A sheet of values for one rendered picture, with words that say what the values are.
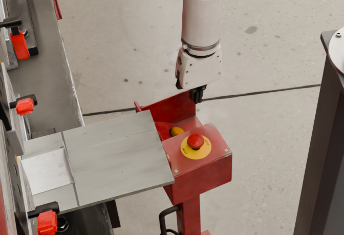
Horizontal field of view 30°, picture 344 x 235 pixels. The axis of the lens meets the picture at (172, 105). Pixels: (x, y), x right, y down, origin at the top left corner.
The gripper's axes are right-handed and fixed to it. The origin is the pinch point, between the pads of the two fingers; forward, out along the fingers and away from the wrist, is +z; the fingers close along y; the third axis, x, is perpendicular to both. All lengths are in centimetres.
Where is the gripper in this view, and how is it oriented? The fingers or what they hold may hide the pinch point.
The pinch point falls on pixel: (196, 93)
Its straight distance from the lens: 152.0
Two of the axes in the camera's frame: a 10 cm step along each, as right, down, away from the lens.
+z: -0.3, 6.8, 7.3
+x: -4.2, -6.7, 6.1
